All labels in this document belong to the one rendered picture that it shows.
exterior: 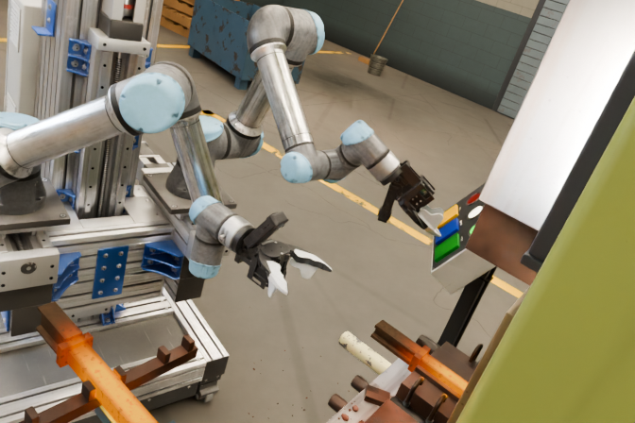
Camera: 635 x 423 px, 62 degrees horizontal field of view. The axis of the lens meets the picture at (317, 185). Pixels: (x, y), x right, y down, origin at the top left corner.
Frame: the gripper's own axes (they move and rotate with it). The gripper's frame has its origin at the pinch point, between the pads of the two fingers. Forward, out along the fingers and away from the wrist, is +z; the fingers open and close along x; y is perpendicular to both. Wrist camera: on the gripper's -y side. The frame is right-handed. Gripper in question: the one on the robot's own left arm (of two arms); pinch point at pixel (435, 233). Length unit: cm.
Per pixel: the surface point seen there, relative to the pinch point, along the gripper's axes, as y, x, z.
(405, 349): -4.0, -46.5, -1.6
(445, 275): -2.9, -7.0, 8.0
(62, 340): -30, -73, -45
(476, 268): 4.3, -7.1, 10.9
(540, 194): 33, -61, -18
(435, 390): -2, -52, 5
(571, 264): 36, -97, -28
